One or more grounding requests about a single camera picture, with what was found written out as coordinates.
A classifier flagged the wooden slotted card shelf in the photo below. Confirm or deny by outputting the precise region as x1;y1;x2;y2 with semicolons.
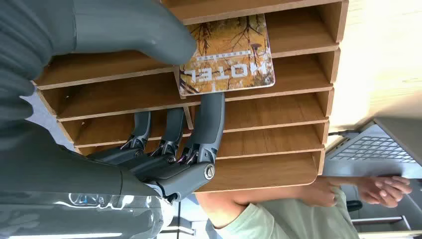
33;0;349;194

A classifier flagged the person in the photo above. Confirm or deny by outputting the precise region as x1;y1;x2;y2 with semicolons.
195;175;414;239

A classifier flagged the black metal stand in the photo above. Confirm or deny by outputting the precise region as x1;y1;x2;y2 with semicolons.
159;201;196;237

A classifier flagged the black round object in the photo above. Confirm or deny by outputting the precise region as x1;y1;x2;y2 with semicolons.
346;200;363;213

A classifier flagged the silver laptop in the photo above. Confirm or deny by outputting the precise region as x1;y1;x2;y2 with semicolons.
322;117;422;180

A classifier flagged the grey drawer cabinet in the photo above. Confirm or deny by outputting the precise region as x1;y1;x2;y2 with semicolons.
351;216;413;232

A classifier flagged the grey laptop cable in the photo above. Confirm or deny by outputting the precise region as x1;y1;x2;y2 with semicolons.
328;129;361;139

